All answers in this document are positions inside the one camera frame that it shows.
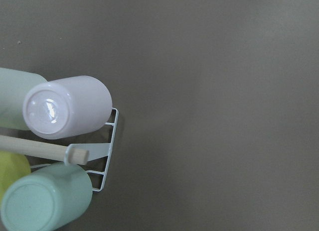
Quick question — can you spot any pale green-white cup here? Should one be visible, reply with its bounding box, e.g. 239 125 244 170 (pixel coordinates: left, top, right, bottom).
0 68 47 130

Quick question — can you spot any yellow cup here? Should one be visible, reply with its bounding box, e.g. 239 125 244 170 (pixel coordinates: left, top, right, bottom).
0 150 31 202

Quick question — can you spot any white cup rack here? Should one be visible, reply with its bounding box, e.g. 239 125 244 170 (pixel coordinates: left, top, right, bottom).
29 108 119 192

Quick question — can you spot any green cup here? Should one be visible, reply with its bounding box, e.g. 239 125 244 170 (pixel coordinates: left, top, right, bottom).
0 162 93 231

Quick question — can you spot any pink cup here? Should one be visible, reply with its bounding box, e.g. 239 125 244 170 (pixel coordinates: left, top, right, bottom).
22 76 113 139

